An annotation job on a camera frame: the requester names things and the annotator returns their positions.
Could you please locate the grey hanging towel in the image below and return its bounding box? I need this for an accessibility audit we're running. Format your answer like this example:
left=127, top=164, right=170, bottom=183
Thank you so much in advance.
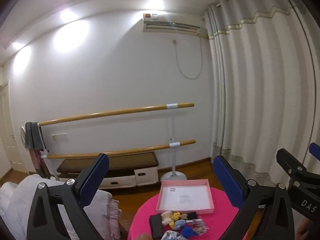
left=25, top=122, right=44, bottom=151

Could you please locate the dark red cloth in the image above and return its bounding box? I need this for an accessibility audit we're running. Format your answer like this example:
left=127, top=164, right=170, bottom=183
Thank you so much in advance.
left=30, top=149, right=52, bottom=179

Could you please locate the pink round table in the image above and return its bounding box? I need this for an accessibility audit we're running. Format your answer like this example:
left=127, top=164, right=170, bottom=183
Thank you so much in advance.
left=127, top=186, right=241, bottom=240

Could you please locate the blue knitted item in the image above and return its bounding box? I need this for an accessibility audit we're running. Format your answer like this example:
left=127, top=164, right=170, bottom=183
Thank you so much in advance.
left=180, top=226, right=198, bottom=239

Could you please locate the white door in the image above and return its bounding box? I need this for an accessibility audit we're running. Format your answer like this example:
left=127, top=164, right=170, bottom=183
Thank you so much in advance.
left=0, top=79, right=28, bottom=173

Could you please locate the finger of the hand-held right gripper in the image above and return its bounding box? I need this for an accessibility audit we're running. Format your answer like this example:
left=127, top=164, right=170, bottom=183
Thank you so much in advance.
left=276, top=148, right=310, bottom=188
left=309, top=142, right=320, bottom=162

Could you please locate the white wall air conditioner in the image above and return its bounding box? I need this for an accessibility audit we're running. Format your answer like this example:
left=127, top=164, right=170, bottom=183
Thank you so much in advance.
left=142, top=12, right=208, bottom=39

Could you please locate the long wooden barre rail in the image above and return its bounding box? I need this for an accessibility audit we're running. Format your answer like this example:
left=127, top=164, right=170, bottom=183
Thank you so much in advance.
left=37, top=102, right=195, bottom=127

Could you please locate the black wallet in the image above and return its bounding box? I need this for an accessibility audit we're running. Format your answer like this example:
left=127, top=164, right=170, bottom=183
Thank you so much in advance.
left=149, top=214, right=163, bottom=240

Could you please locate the pink striped quilt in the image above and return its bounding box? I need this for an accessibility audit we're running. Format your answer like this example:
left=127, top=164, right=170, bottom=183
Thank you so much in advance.
left=82, top=189, right=121, bottom=240

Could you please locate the low white drawer cabinet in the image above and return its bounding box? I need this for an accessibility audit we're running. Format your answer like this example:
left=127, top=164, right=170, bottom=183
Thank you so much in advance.
left=56, top=152, right=159, bottom=189

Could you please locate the white quilt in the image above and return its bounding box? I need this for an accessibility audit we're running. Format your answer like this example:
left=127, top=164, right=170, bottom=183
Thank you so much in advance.
left=0, top=174, right=84, bottom=240

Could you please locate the blue printed cloth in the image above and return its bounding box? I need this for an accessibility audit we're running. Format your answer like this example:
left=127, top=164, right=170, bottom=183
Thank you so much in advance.
left=161, top=230, right=184, bottom=240

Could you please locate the clear bag of purple clips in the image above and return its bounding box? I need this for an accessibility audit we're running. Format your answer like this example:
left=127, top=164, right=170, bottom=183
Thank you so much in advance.
left=190, top=218, right=209, bottom=234

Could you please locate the short wooden barre rail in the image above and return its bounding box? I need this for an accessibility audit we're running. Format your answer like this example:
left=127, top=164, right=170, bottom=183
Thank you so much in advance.
left=41, top=139, right=196, bottom=159

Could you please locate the cream pleated curtain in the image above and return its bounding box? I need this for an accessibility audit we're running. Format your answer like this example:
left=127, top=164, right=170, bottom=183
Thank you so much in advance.
left=203, top=0, right=320, bottom=205

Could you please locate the person's right hand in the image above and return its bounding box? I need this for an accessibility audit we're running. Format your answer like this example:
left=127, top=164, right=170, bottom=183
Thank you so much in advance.
left=297, top=217, right=313, bottom=240

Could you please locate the white power cable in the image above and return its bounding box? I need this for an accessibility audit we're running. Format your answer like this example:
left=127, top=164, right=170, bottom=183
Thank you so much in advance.
left=172, top=36, right=204, bottom=80

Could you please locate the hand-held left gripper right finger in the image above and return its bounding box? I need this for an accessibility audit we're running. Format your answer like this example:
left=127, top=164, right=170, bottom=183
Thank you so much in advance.
left=213, top=155, right=295, bottom=240

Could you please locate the pink cardboard box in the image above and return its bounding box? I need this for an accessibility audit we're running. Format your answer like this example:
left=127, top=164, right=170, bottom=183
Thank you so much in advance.
left=155, top=179, right=215, bottom=214

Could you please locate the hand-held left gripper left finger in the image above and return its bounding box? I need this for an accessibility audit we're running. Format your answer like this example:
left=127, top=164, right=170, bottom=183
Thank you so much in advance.
left=26, top=153, right=110, bottom=240

